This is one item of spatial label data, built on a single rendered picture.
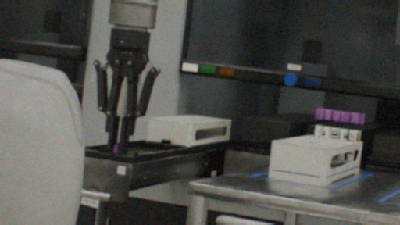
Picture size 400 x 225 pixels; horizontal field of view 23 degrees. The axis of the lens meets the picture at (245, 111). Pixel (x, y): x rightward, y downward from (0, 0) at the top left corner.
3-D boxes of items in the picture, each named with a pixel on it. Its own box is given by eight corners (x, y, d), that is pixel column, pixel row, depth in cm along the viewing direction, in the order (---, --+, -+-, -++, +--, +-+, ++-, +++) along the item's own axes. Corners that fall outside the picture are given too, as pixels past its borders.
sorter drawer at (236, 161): (291, 161, 287) (294, 130, 287) (337, 167, 284) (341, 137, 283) (216, 182, 217) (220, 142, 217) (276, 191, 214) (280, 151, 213)
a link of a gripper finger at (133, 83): (133, 60, 188) (140, 60, 188) (132, 118, 189) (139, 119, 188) (125, 59, 185) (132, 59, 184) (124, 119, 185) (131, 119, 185)
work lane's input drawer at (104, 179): (183, 166, 243) (188, 129, 242) (237, 173, 239) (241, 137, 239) (46, 194, 173) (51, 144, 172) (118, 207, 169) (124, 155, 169)
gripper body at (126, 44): (158, 32, 189) (153, 80, 189) (118, 27, 191) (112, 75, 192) (144, 30, 182) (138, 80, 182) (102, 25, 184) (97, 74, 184)
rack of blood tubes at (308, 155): (309, 166, 194) (313, 134, 194) (359, 173, 191) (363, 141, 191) (266, 176, 166) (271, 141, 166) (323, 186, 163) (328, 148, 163)
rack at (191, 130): (190, 140, 238) (193, 115, 238) (229, 145, 236) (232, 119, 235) (144, 146, 210) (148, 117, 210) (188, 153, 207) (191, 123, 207)
